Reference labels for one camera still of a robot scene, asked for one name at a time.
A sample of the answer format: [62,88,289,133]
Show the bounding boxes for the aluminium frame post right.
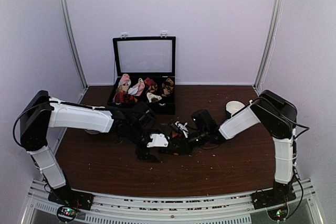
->
[254,0,284,93]

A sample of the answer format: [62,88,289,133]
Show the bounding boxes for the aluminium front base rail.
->
[20,178,323,224]

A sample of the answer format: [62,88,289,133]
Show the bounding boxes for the dark red rolled sock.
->
[144,77,155,87]

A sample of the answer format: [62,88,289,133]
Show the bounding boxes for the white pink sock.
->
[128,78,145,97]

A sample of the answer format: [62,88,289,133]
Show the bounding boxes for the red brown sock in box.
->
[112,91,138,103]

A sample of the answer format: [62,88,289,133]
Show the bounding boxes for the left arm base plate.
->
[47,178,94,210]

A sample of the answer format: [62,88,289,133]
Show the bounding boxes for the brown patterned rolled sock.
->
[146,82,158,94]

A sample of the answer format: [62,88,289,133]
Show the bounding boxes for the black box with glass lid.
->
[107,36,176,115]

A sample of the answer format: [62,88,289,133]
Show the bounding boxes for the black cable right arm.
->
[258,98,310,141]

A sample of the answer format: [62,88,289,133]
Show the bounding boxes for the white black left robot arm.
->
[12,90,169,205]

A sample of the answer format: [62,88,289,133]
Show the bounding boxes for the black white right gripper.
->
[170,129,208,155]

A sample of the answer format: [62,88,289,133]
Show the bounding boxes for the aluminium frame post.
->
[60,0,88,89]
[254,0,284,93]

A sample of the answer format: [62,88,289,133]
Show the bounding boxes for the white bowl dark outside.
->
[225,100,245,118]

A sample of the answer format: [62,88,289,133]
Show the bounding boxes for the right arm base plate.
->
[251,184,296,209]

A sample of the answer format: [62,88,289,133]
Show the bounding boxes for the white sock in box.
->
[146,92,162,103]

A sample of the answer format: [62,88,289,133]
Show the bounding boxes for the aluminium frame post left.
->
[60,0,88,89]

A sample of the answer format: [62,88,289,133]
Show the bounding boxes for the pink rolled sock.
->
[118,73,131,93]

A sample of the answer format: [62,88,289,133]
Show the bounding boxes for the white fluted bowl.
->
[85,129,100,135]

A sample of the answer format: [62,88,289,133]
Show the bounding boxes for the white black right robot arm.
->
[159,90,298,204]

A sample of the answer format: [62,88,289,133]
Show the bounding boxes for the red orange argyle sock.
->
[171,131,184,138]

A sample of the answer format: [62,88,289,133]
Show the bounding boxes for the beige brown argyle sock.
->
[161,78,174,97]

